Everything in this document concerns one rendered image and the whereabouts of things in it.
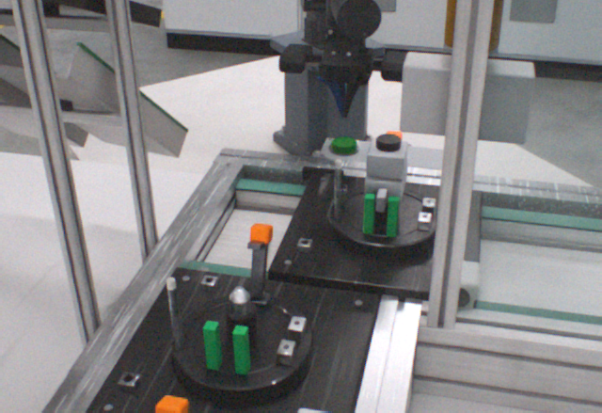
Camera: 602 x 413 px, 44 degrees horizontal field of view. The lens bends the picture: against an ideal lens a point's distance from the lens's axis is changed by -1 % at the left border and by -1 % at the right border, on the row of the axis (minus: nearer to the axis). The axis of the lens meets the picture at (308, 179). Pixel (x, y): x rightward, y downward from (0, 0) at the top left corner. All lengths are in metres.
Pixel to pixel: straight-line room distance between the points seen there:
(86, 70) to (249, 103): 0.71
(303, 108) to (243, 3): 2.90
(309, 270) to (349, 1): 0.34
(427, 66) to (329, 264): 0.29
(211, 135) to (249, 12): 2.77
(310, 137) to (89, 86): 0.51
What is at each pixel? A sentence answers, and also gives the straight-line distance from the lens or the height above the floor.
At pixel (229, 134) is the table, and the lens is 1.43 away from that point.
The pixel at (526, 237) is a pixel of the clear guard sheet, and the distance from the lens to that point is 0.76.
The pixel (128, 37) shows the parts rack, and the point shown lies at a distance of 0.88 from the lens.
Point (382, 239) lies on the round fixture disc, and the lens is 0.89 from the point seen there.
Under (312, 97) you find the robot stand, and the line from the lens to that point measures 1.26.
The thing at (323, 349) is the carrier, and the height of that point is 0.97.
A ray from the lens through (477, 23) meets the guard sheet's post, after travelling 0.65.
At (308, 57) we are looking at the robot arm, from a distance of 1.09.
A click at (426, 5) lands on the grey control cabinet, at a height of 0.36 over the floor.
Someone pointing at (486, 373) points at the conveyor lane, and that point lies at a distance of 0.86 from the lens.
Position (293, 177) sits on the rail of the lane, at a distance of 1.10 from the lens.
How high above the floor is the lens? 1.49
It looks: 30 degrees down
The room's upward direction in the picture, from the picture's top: straight up
